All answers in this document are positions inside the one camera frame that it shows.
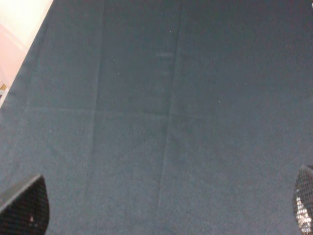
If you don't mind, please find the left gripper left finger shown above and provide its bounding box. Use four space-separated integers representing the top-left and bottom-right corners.
0 174 49 235

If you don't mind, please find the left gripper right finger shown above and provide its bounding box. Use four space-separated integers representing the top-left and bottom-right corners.
293 165 313 235

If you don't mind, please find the black tablecloth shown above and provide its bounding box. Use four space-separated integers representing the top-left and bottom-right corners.
0 0 313 235

